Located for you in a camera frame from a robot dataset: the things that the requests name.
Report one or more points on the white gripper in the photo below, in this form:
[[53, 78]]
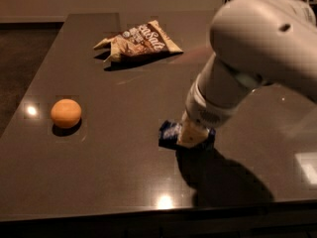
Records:
[[205, 112]]

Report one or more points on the blue rxbar blueberry wrapper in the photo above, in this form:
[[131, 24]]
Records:
[[168, 132]]

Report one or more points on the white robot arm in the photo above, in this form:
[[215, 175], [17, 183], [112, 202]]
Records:
[[254, 43]]

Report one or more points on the brown sea salt chip bag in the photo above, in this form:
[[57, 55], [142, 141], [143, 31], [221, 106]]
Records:
[[138, 43]]

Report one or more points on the orange round fruit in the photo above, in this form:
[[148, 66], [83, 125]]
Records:
[[66, 113]]

